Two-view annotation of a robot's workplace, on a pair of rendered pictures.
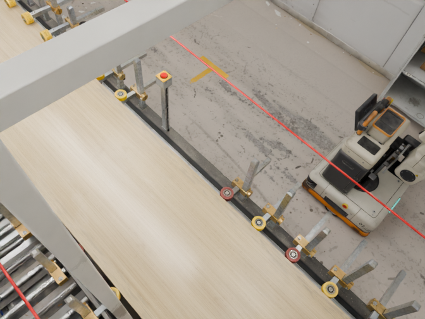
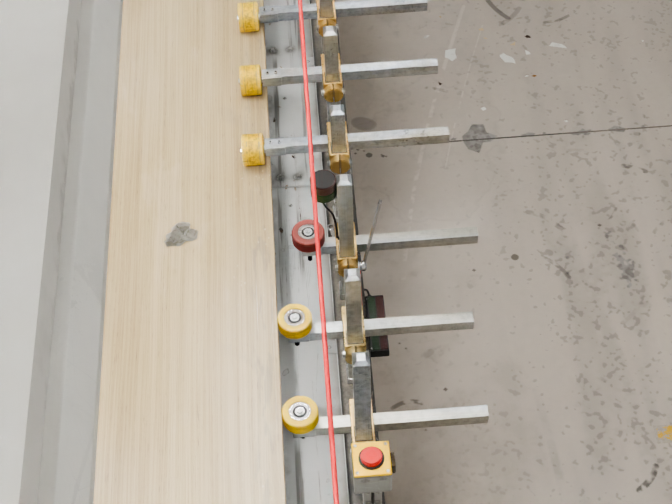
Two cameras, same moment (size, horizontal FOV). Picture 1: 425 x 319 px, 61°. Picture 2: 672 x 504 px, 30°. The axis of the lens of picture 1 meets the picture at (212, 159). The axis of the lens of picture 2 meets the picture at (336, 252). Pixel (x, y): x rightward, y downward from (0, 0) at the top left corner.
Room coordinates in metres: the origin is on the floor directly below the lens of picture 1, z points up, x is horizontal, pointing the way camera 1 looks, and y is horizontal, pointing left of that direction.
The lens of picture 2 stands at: (0.75, -0.49, 3.26)
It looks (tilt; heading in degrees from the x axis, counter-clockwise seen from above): 52 degrees down; 52
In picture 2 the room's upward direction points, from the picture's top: 3 degrees counter-clockwise
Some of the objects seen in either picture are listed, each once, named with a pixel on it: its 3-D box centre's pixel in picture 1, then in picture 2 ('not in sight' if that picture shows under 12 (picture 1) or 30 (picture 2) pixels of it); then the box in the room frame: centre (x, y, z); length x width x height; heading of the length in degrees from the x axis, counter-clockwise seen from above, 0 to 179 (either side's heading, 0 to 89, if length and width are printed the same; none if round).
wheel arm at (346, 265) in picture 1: (344, 267); not in sight; (0.65, -0.83, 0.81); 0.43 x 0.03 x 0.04; 143
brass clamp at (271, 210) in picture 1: (273, 214); not in sight; (0.89, -0.41, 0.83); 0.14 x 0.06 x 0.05; 53
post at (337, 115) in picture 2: (77, 33); (339, 174); (2.08, 1.17, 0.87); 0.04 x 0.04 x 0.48; 53
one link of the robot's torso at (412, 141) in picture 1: (410, 160); not in sight; (1.56, -1.42, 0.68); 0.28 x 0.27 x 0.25; 143
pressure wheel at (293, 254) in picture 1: (290, 257); not in sight; (0.65, -0.52, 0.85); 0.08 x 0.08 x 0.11
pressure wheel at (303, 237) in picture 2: not in sight; (309, 244); (1.89, 1.05, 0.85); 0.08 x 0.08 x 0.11
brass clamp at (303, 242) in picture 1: (305, 245); not in sight; (0.74, -0.61, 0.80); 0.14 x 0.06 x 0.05; 53
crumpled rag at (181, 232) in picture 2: not in sight; (179, 232); (1.65, 1.26, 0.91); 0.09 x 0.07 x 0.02; 170
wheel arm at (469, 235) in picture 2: not in sight; (389, 241); (2.04, 0.94, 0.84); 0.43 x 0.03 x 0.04; 143
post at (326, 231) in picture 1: (312, 245); not in sight; (0.73, -0.63, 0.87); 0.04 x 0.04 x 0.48; 53
